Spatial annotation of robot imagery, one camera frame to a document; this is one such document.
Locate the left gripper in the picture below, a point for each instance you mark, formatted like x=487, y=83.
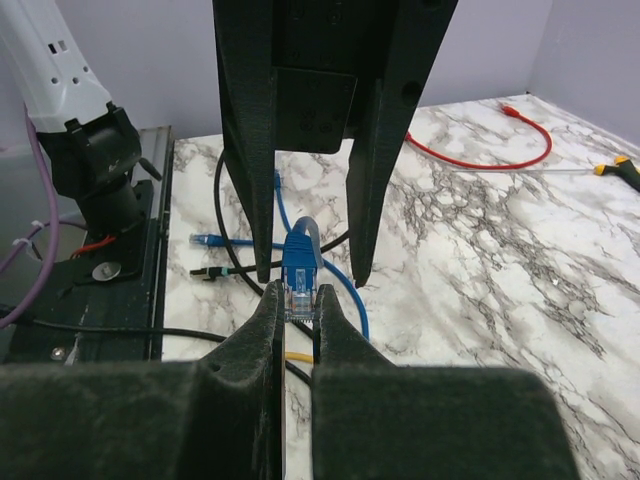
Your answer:
x=343, y=69

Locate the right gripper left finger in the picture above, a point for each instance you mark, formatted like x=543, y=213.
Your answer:
x=219, y=417

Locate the yellow black T-handle wrench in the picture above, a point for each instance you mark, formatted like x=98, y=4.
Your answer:
x=622, y=167

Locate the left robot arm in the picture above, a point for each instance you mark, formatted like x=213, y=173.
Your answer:
x=90, y=141

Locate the black mounting rail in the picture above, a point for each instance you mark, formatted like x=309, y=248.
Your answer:
x=96, y=307

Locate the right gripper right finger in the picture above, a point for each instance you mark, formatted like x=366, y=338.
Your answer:
x=372, y=419

